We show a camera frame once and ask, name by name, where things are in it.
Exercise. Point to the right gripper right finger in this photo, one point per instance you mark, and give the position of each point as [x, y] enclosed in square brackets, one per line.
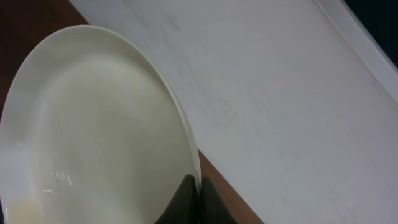
[212, 208]

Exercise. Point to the white plate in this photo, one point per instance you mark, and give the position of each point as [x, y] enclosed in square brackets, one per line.
[92, 133]

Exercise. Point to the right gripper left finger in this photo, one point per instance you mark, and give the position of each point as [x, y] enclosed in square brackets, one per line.
[183, 207]

